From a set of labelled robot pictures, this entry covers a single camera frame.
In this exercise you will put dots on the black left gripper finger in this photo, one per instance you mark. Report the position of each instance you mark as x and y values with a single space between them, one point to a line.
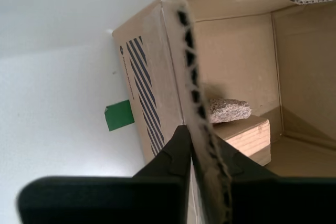
105 200
275 200

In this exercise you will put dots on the light wooden block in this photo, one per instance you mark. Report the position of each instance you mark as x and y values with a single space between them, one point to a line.
252 140

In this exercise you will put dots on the speckled granite rock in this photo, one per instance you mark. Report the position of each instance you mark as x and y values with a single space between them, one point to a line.
229 110

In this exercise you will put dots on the brown cardboard box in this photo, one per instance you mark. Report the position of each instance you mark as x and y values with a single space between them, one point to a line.
236 58

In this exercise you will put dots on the green tape square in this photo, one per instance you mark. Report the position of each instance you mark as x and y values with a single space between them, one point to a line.
119 115

